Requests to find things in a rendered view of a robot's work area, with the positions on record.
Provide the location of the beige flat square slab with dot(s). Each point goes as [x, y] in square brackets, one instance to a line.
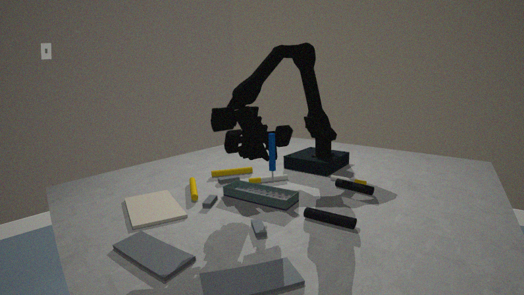
[154, 208]

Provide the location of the grey keyboard with keys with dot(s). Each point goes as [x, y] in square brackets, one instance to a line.
[260, 194]

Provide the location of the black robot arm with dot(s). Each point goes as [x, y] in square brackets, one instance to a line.
[316, 121]

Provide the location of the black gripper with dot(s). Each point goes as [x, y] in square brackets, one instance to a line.
[254, 135]

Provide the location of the black cylinder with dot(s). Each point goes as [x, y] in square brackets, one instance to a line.
[361, 188]
[330, 218]

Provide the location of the blue stylus with grey tip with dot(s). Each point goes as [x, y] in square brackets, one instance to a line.
[272, 154]

